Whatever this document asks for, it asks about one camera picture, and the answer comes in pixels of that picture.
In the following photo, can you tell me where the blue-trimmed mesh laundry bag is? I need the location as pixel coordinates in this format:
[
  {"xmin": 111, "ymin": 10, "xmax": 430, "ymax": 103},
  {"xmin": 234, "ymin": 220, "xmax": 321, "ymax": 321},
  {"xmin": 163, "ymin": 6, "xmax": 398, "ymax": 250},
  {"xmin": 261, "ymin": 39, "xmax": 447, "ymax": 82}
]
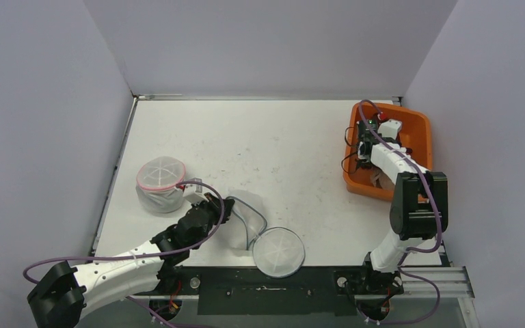
[{"xmin": 219, "ymin": 189, "xmax": 306, "ymax": 279}]

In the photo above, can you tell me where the beige lace bra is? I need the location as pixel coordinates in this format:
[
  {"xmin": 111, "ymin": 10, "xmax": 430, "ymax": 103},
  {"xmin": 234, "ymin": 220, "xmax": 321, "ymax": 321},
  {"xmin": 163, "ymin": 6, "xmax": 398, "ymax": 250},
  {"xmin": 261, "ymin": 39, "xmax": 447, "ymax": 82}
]
[{"xmin": 370, "ymin": 167, "xmax": 395, "ymax": 191}]

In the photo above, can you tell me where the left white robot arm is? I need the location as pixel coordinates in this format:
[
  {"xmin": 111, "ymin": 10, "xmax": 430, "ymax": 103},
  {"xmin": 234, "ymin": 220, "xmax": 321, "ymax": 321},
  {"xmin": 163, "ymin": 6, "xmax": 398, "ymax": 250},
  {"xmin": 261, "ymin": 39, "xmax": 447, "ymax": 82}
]
[{"xmin": 27, "ymin": 195, "xmax": 235, "ymax": 327}]

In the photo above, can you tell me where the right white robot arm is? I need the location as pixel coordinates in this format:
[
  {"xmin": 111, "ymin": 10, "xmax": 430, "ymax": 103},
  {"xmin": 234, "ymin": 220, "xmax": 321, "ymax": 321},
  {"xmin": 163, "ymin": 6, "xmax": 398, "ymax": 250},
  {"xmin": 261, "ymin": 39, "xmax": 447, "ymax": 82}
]
[{"xmin": 357, "ymin": 120, "xmax": 448, "ymax": 293}]

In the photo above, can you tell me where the pink-trimmed mesh laundry bag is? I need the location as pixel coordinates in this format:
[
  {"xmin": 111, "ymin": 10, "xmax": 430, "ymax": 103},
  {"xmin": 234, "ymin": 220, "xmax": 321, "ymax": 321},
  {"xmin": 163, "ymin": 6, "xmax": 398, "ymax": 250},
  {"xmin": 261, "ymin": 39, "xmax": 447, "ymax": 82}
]
[{"xmin": 135, "ymin": 156, "xmax": 186, "ymax": 214}]

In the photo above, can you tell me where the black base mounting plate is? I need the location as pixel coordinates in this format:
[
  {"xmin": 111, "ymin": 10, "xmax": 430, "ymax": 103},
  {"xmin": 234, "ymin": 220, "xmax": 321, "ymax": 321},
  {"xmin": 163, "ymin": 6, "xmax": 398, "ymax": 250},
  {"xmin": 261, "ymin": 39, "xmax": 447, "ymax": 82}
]
[{"xmin": 147, "ymin": 266, "xmax": 404, "ymax": 316}]

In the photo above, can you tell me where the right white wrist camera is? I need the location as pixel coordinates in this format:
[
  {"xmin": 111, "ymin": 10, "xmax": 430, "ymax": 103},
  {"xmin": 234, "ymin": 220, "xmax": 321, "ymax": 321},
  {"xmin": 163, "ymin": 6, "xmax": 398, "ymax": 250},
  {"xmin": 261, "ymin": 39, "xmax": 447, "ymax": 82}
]
[{"xmin": 377, "ymin": 113, "xmax": 403, "ymax": 141}]

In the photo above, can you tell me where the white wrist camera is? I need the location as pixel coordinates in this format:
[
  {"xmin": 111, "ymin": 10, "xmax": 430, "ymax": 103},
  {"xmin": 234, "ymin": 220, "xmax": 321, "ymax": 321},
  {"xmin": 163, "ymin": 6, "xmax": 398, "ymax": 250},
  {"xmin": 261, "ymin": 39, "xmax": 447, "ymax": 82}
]
[
  {"xmin": 178, "ymin": 178, "xmax": 206, "ymax": 204},
  {"xmin": 377, "ymin": 113, "xmax": 403, "ymax": 141}
]

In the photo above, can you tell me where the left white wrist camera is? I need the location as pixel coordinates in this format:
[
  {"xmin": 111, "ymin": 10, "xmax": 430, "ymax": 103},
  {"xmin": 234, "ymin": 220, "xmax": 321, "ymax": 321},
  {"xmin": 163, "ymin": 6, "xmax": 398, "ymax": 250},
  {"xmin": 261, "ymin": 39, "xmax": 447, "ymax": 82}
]
[{"xmin": 178, "ymin": 178, "xmax": 206, "ymax": 204}]

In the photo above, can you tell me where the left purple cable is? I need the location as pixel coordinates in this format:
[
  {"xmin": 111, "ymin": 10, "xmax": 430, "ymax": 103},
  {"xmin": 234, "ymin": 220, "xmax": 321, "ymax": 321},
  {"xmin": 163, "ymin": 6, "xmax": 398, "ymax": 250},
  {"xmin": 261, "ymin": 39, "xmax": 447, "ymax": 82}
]
[{"xmin": 22, "ymin": 180, "xmax": 226, "ymax": 285}]

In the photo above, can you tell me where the purple cable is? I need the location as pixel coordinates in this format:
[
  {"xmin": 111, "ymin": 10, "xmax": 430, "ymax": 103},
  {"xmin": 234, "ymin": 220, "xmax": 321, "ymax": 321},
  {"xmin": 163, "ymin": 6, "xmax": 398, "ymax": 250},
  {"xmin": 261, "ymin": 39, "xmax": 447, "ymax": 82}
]
[
  {"xmin": 22, "ymin": 180, "xmax": 226, "ymax": 285},
  {"xmin": 356, "ymin": 99, "xmax": 444, "ymax": 327}
]

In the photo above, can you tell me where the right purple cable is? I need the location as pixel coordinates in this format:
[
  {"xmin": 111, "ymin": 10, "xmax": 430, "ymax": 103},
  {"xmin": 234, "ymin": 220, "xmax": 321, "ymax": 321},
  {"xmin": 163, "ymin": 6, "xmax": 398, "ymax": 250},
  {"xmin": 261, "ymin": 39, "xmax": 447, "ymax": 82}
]
[{"xmin": 356, "ymin": 99, "xmax": 444, "ymax": 327}]

